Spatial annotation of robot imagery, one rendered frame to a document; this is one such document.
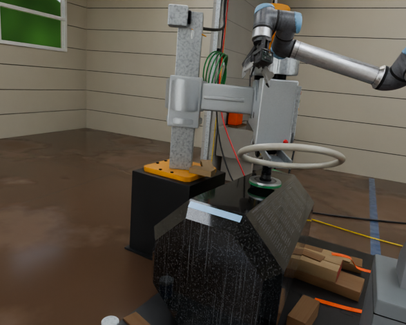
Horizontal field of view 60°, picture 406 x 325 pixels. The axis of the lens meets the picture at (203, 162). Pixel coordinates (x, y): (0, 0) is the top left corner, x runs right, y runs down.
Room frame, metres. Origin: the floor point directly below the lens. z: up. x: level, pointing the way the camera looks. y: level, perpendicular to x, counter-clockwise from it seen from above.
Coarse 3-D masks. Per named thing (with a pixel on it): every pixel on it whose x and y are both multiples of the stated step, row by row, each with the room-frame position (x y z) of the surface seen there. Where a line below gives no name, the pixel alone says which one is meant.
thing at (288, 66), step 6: (276, 60) 2.15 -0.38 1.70; (282, 60) 2.14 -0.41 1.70; (288, 60) 2.14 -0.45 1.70; (294, 60) 2.15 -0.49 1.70; (252, 66) 2.93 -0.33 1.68; (270, 66) 2.17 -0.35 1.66; (276, 66) 2.15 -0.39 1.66; (282, 66) 2.14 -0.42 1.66; (288, 66) 2.14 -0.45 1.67; (294, 66) 2.16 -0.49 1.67; (258, 72) 2.48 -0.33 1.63; (276, 72) 2.15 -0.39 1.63; (282, 72) 2.14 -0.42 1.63; (288, 72) 2.14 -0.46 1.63; (294, 72) 2.16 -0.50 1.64; (258, 78) 2.86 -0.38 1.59; (276, 78) 2.23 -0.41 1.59; (282, 78) 2.23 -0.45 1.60
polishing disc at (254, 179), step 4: (252, 176) 2.33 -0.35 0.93; (256, 176) 2.34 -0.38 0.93; (252, 180) 2.23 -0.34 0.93; (256, 180) 2.24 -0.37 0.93; (272, 180) 2.27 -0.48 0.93; (276, 180) 2.28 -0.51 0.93; (260, 184) 2.17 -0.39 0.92; (264, 184) 2.16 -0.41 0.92; (268, 184) 2.16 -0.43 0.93; (272, 184) 2.17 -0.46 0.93; (276, 184) 2.18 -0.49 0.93; (280, 184) 2.22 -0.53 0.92
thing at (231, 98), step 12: (168, 84) 2.89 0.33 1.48; (180, 84) 2.82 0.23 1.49; (192, 84) 2.82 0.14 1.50; (204, 84) 2.88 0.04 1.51; (216, 84) 2.88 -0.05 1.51; (168, 96) 2.88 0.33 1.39; (180, 96) 2.82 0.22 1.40; (192, 96) 2.82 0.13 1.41; (204, 96) 2.87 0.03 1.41; (216, 96) 2.87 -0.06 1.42; (228, 96) 2.86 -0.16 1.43; (240, 96) 2.86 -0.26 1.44; (252, 96) 2.85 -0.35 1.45; (180, 108) 2.81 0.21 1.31; (192, 108) 2.83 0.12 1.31; (204, 108) 2.88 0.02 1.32; (216, 108) 2.87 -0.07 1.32; (228, 108) 2.86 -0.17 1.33; (240, 108) 2.85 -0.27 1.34; (252, 108) 2.85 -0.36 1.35
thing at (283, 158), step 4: (252, 144) 2.47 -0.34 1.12; (260, 152) 2.22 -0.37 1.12; (264, 152) 2.04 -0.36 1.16; (276, 152) 2.26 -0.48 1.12; (280, 152) 2.12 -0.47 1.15; (264, 156) 2.02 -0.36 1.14; (268, 156) 1.88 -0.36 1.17; (272, 156) 2.13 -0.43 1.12; (276, 156) 2.15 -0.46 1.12; (280, 156) 2.10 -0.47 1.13; (284, 156) 1.98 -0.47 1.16; (268, 160) 1.85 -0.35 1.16; (272, 160) 2.00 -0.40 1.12; (276, 160) 2.01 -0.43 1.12; (280, 160) 2.03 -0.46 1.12; (284, 160) 1.97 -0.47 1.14; (288, 160) 1.86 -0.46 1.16; (284, 168) 1.81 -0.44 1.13; (288, 168) 1.81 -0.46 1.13
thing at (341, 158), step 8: (256, 144) 1.47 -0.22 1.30; (264, 144) 1.44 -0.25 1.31; (272, 144) 1.42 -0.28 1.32; (280, 144) 1.41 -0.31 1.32; (288, 144) 1.40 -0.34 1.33; (296, 144) 1.39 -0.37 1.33; (304, 144) 1.40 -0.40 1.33; (240, 152) 1.56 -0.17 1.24; (248, 152) 1.52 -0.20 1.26; (312, 152) 1.39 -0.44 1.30; (320, 152) 1.40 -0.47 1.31; (328, 152) 1.41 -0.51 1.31; (336, 152) 1.43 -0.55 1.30; (248, 160) 1.73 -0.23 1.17; (256, 160) 1.78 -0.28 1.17; (264, 160) 1.81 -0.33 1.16; (336, 160) 1.59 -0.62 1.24; (344, 160) 1.51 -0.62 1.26; (296, 168) 1.80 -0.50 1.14; (304, 168) 1.78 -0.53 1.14; (312, 168) 1.75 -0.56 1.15
